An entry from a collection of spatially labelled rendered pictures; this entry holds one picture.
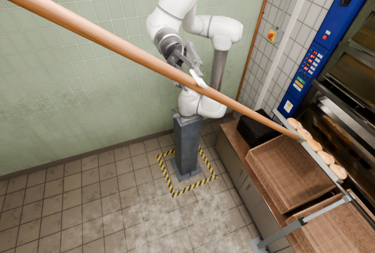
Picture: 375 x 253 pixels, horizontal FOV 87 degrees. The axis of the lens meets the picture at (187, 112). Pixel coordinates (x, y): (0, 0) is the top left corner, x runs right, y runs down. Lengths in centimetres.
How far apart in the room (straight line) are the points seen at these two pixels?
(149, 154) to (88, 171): 75
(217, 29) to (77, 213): 228
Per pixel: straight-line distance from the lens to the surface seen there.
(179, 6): 74
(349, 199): 154
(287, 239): 194
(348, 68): 173
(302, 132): 169
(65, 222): 268
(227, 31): 124
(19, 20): 184
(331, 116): 190
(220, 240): 238
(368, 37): 163
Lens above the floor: 232
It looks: 48 degrees down
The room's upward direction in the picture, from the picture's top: 2 degrees clockwise
